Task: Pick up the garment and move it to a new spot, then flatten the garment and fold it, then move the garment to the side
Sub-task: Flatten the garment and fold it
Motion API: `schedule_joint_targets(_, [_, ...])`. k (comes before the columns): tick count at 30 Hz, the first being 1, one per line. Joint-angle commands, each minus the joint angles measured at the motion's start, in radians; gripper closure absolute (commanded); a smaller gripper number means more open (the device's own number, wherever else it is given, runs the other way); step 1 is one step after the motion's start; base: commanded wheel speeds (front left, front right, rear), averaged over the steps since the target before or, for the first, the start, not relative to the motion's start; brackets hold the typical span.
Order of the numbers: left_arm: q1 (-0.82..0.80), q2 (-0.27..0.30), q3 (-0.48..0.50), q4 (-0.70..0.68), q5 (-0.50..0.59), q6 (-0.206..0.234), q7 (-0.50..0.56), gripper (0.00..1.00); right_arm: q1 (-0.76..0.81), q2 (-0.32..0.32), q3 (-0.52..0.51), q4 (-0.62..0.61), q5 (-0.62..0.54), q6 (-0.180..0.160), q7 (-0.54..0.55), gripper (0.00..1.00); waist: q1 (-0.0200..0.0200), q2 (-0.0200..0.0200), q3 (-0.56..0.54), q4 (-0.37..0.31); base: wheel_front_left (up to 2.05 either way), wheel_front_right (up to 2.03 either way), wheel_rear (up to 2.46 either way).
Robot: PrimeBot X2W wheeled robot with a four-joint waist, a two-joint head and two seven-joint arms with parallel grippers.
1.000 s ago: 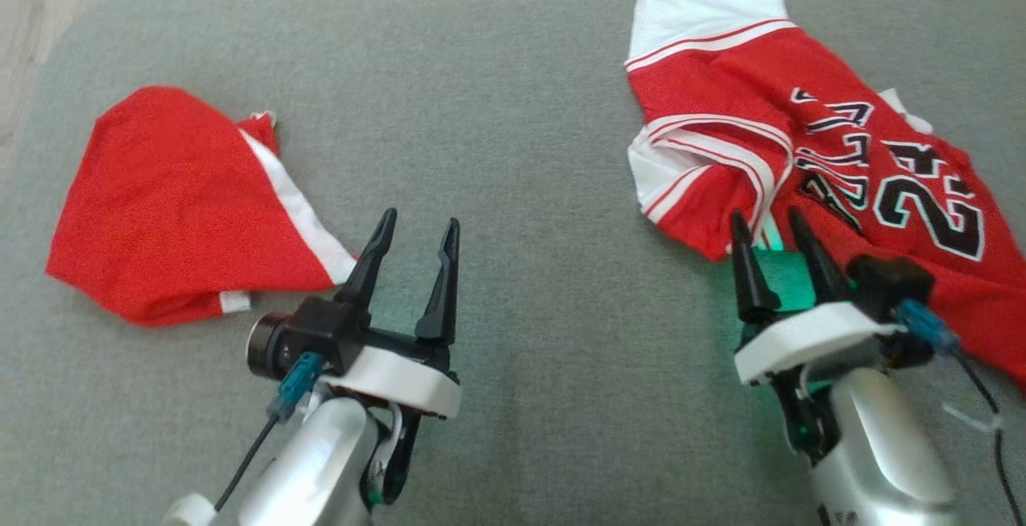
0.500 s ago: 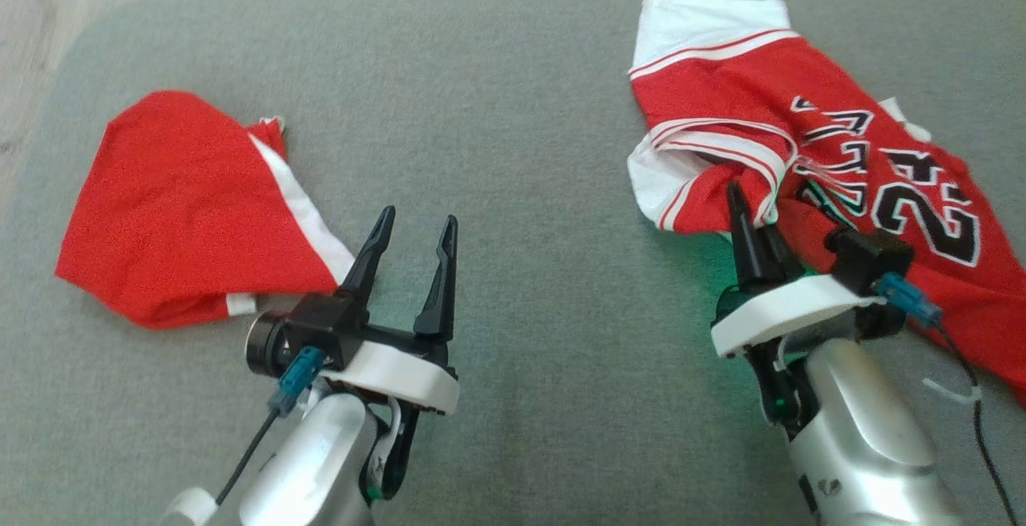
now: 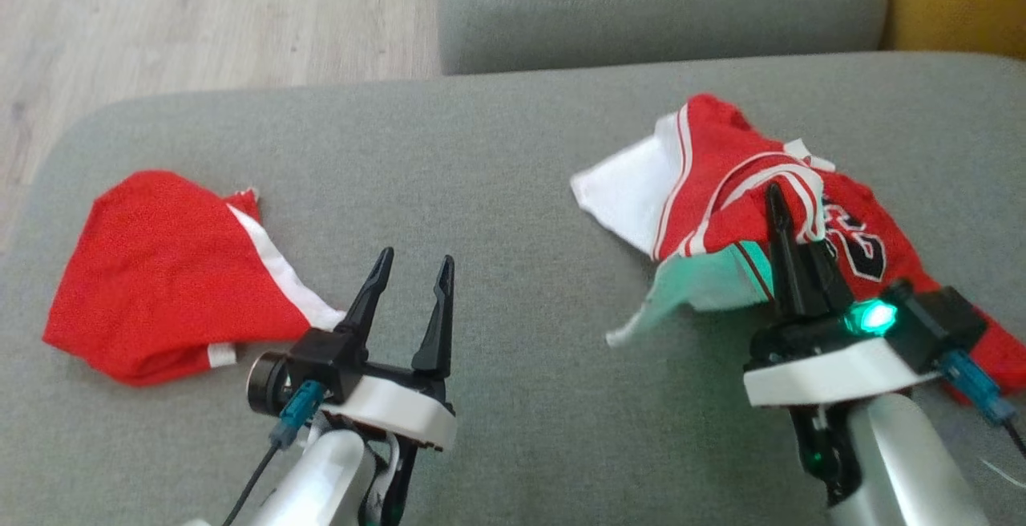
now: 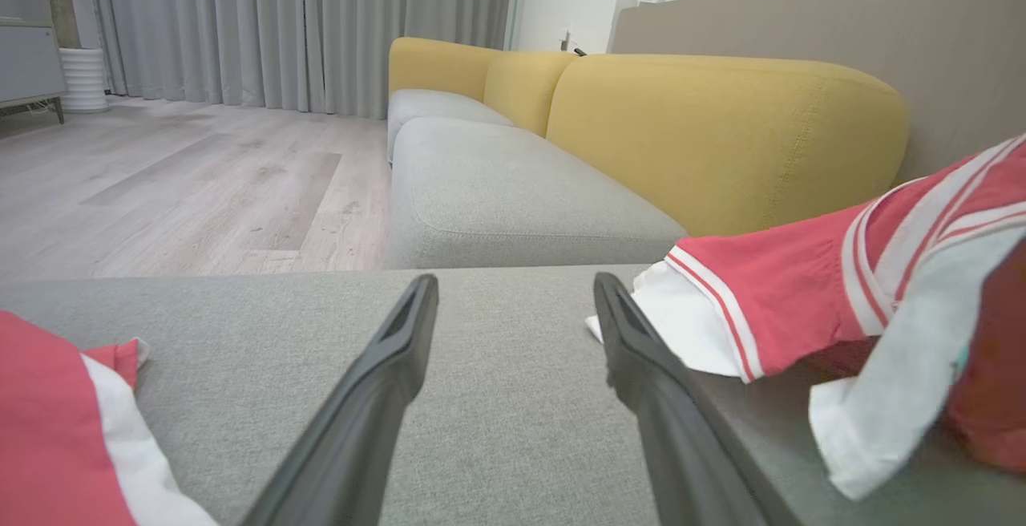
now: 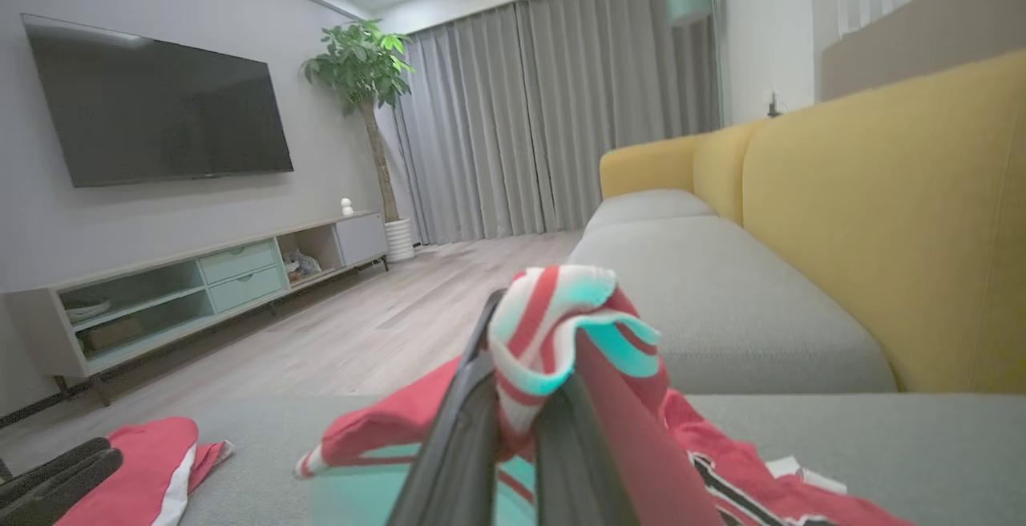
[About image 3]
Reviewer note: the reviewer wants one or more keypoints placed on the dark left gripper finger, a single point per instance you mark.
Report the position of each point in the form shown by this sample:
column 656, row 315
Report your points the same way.
column 438, row 325
column 370, row 293

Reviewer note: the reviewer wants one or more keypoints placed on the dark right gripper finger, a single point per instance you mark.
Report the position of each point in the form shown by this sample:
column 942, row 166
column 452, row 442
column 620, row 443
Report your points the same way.
column 787, row 253
column 830, row 281

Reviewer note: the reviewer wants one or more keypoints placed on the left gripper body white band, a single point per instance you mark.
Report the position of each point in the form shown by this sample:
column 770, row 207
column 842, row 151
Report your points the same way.
column 401, row 414

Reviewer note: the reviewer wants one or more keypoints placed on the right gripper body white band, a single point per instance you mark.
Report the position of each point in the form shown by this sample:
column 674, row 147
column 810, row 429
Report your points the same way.
column 826, row 370

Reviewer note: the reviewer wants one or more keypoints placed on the red and white basketball jersey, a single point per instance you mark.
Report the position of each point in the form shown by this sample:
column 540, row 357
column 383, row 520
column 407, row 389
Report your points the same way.
column 721, row 189

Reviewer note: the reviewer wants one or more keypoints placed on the red T-shirt with white stripe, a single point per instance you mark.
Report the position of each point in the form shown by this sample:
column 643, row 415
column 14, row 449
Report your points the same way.
column 160, row 269

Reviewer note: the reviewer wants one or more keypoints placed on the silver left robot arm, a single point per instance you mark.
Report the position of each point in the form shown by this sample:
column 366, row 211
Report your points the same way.
column 321, row 486

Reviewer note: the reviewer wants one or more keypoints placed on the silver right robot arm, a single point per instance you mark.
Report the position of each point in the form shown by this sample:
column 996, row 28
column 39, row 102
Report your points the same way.
column 898, row 470

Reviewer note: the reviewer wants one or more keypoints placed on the large grey sofa cushion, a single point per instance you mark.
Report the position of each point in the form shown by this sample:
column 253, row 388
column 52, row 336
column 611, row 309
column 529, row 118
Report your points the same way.
column 513, row 189

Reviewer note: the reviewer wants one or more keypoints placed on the small grey sofa cushion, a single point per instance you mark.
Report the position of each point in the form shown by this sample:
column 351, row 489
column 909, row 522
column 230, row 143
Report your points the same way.
column 641, row 5

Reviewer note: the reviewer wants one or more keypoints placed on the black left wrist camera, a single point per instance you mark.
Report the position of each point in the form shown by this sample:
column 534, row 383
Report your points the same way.
column 313, row 362

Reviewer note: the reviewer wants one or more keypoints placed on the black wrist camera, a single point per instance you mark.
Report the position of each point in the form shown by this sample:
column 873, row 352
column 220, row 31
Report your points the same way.
column 313, row 362
column 938, row 321

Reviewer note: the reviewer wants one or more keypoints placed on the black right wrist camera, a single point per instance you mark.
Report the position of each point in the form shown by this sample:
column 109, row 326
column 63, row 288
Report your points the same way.
column 938, row 321

